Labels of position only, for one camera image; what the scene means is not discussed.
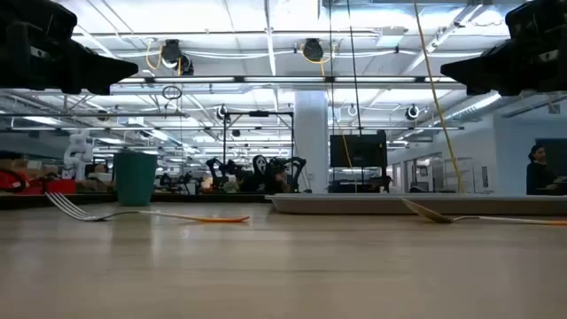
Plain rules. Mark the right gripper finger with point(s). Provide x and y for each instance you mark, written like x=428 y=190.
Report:
x=474 y=66
x=485 y=87

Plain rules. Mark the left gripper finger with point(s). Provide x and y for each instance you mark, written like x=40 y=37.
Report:
x=95 y=87
x=104 y=66

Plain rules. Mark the green plastic cup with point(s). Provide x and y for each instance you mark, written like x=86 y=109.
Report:
x=135 y=179

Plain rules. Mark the grey serving tray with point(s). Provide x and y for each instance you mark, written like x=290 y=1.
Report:
x=345 y=204

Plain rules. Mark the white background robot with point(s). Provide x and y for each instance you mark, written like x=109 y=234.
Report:
x=79 y=150

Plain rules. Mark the person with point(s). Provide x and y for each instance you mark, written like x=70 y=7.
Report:
x=101 y=168
x=538 y=177

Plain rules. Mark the dark doorway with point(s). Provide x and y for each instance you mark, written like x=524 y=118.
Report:
x=559 y=155

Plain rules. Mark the red box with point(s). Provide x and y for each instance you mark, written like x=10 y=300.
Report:
x=57 y=186

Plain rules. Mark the black monitor screen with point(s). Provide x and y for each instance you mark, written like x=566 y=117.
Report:
x=359 y=150

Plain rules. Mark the black background robot rig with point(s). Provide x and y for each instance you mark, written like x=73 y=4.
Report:
x=217 y=173

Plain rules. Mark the white building column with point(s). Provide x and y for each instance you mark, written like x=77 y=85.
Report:
x=310 y=133

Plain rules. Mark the long ceiling light bar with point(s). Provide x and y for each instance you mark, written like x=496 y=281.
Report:
x=283 y=79

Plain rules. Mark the white ghost face mask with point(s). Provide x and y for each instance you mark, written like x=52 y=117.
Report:
x=259 y=165

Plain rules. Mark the silver ventilation duct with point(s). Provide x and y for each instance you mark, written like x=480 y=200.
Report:
x=474 y=108

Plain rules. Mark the grey overhead rail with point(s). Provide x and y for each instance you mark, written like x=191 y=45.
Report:
x=88 y=114

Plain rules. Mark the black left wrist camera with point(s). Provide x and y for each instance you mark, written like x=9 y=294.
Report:
x=31 y=20

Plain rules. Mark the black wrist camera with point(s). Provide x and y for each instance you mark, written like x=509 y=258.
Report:
x=31 y=20
x=538 y=20

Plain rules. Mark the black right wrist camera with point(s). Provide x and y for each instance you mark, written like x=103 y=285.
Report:
x=538 y=20

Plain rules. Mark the black table edge frame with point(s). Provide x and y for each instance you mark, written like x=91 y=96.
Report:
x=199 y=198

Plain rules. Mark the black metal frame stand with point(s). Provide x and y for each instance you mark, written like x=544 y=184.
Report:
x=259 y=113

